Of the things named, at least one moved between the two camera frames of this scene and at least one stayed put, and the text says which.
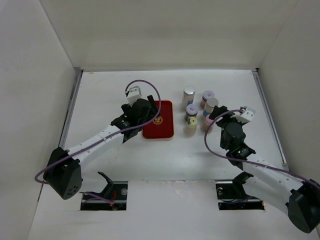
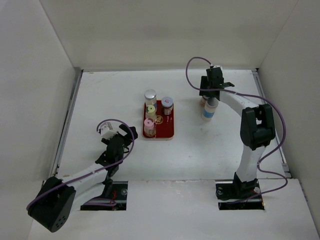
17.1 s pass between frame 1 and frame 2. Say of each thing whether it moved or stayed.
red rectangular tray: stayed
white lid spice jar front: moved
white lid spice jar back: stayed
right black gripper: moved
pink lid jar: moved
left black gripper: moved
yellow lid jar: moved
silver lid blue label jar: stayed
